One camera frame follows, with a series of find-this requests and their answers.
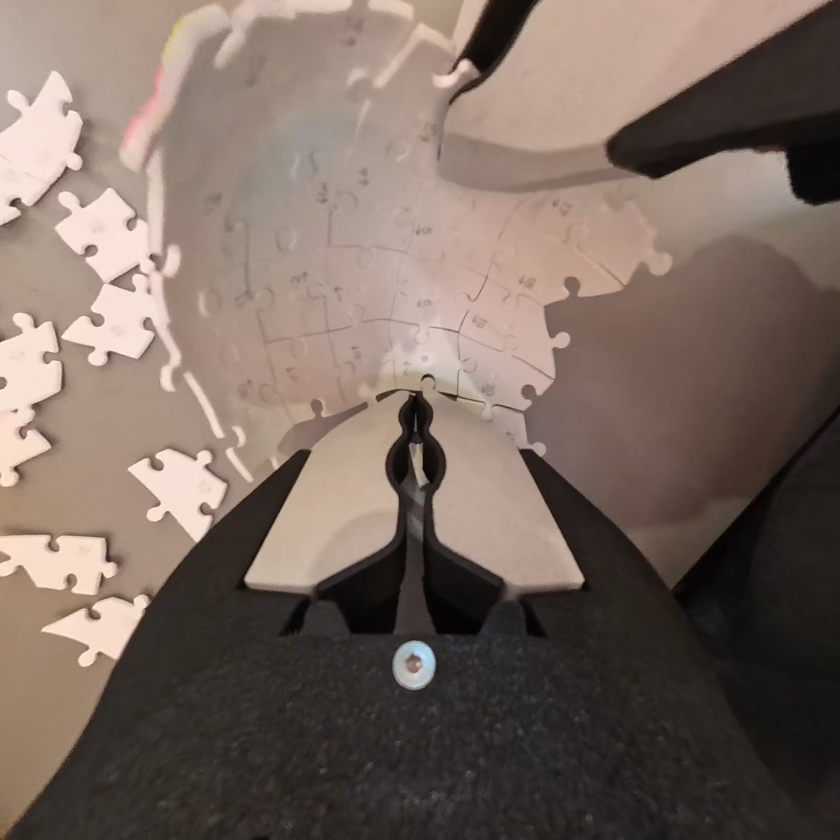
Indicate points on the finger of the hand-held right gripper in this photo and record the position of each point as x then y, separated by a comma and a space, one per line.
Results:
558, 98
467, 19

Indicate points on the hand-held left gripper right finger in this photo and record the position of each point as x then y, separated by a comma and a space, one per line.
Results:
499, 518

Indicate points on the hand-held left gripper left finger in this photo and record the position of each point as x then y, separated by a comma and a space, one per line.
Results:
328, 518

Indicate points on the single white puzzle piece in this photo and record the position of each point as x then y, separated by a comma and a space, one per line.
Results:
453, 77

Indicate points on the partly built puzzle ball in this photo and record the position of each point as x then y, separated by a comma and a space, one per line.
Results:
328, 229

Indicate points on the group of puzzle pieces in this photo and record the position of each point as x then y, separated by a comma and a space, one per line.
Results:
105, 229

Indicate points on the person's dark trousers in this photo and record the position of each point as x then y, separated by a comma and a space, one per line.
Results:
774, 590

